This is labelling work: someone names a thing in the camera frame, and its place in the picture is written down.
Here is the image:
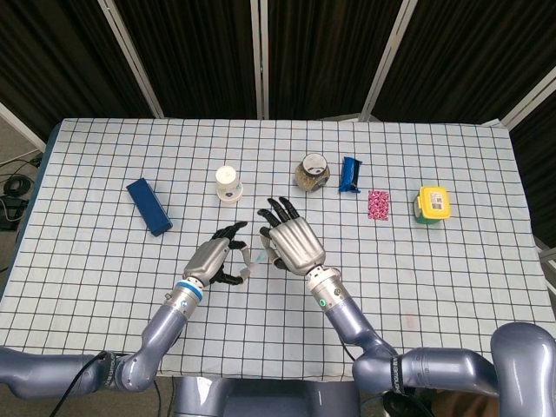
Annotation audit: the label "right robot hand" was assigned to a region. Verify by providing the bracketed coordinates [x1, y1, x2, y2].
[256, 195, 328, 277]

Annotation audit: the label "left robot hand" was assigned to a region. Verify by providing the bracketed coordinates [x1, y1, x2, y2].
[182, 221, 254, 288]

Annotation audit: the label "glass jar with black lid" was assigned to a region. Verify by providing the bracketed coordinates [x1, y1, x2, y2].
[295, 152, 332, 193]

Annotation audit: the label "dark blue rectangular box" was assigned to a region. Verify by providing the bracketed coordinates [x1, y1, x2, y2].
[125, 177, 174, 238]

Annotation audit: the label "stacked floral paper cups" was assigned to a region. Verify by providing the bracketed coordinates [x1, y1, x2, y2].
[215, 165, 244, 202]

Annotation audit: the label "blue snack packet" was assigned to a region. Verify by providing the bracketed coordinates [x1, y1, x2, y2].
[338, 156, 363, 195]

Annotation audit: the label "pink patterned card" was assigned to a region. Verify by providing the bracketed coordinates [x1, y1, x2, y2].
[367, 189, 390, 222]

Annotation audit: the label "blue checked tablecloth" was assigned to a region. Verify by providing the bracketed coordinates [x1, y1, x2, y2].
[0, 115, 556, 383]

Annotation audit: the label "yellow lidded green container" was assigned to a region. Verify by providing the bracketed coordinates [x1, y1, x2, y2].
[412, 185, 453, 226]

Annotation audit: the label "grey robot torso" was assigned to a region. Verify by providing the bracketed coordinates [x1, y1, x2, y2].
[173, 376, 361, 417]

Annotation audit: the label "dark folding screen panel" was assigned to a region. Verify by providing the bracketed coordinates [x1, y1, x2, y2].
[503, 64, 556, 244]
[254, 0, 414, 121]
[0, 100, 48, 151]
[0, 0, 164, 140]
[360, 0, 556, 127]
[103, 0, 268, 119]

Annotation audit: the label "black power adapter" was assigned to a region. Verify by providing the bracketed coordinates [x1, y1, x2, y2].
[0, 195, 25, 231]

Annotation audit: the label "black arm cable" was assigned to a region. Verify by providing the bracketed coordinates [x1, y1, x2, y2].
[56, 351, 109, 417]

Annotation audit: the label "black coiled cable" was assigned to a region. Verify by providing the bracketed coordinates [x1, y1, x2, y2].
[3, 172, 32, 196]

